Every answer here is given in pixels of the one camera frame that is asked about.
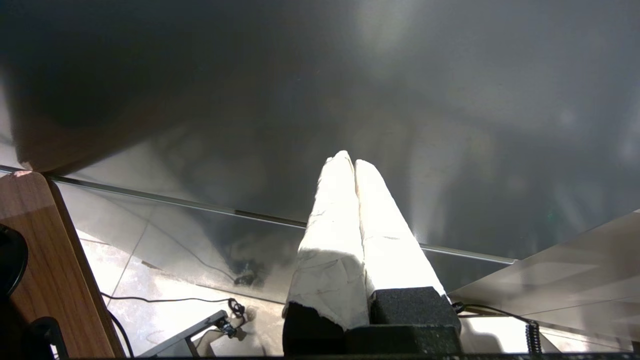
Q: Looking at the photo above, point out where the stainless steel appliance door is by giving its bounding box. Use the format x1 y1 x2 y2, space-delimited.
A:
0 0 640 306

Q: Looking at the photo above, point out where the black clamp block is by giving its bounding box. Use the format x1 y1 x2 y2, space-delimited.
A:
27 316 69 360

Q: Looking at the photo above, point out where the thin black floor cable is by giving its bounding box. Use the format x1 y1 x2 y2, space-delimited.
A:
100 292 247 323

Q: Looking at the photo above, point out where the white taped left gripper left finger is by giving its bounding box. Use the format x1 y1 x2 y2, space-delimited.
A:
282 150 371 357

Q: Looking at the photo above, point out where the black coiled cable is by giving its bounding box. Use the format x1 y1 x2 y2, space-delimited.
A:
451 302 544 355

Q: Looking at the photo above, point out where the black round object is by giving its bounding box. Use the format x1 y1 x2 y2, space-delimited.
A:
0 222 29 297

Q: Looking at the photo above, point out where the black metal stand leg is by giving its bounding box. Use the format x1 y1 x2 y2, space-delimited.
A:
139 310 229 357

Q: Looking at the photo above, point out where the wooden table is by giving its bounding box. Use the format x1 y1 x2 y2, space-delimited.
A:
0 170 126 359

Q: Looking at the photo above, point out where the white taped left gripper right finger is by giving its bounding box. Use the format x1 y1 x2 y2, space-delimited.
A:
354 159 462 327

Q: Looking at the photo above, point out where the gray cabinet panel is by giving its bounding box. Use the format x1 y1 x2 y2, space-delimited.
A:
449 209 640 351

